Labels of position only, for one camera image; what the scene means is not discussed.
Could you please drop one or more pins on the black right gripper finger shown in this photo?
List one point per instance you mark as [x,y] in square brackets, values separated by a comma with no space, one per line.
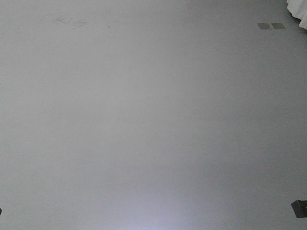
[300,208]

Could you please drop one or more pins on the white cloth corner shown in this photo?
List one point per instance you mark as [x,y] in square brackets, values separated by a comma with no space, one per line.
[298,9]

